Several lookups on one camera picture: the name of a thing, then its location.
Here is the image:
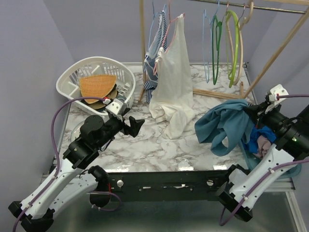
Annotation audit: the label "white tank top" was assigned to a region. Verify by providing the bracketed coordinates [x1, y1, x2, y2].
[149, 14, 195, 139]

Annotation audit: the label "pink garment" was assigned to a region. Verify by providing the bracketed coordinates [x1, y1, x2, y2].
[256, 135, 272, 159]

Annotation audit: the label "light blue wire hanger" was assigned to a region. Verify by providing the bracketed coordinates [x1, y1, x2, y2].
[146, 0, 167, 59]

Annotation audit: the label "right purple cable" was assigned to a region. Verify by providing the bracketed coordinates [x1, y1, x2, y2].
[218, 93, 309, 227]

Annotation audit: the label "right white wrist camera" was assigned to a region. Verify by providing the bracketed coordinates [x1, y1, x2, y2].
[266, 84, 288, 104]

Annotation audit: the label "wooden clothes rack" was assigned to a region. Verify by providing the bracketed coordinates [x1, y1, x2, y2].
[139, 0, 309, 100]

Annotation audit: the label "orange woven mat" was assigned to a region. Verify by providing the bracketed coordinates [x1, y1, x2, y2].
[79, 74, 117, 98]

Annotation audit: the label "lime green hanger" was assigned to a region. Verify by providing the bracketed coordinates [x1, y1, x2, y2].
[225, 10, 243, 88]

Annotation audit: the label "blue striped garment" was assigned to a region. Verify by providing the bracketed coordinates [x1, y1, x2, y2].
[144, 10, 168, 103]

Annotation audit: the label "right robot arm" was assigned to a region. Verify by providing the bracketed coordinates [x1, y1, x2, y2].
[216, 101, 309, 226]

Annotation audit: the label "beige wooden hanger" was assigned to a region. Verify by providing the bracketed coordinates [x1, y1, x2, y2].
[225, 0, 254, 87]

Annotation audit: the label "teal plastic bin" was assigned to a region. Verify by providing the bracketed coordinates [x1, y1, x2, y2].
[239, 142, 302, 179]

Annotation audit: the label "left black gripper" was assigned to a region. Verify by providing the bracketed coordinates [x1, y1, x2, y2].
[95, 108, 145, 149]

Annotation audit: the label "white plastic laundry basket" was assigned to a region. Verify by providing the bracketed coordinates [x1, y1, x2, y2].
[56, 57, 136, 119]

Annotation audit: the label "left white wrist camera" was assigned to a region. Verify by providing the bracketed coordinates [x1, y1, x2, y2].
[105, 99, 127, 116]

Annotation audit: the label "teal blue tank top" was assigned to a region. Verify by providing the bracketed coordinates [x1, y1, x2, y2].
[195, 99, 254, 157]

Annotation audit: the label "watermelon pattern plate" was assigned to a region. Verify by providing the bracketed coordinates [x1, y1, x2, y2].
[70, 121, 84, 142]

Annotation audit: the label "light blue plastic hanger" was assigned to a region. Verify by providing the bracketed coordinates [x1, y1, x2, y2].
[202, 3, 220, 83]

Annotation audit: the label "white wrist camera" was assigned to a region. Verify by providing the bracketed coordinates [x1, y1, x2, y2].
[266, 84, 288, 104]
[105, 99, 127, 116]

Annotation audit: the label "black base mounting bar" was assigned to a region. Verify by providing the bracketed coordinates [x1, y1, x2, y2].
[89, 169, 232, 203]

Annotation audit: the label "dark plates in basket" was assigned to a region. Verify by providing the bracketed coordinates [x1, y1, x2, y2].
[81, 84, 126, 113]

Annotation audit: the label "dark green plastic hanger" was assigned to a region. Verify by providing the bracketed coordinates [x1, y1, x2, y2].
[211, 15, 222, 85]

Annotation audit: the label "pink wire hanger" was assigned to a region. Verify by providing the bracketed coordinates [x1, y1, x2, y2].
[153, 0, 178, 75]

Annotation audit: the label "bright blue garment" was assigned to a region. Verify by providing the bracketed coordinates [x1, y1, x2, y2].
[242, 126, 276, 157]

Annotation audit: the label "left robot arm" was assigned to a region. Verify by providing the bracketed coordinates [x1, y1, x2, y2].
[9, 115, 145, 232]

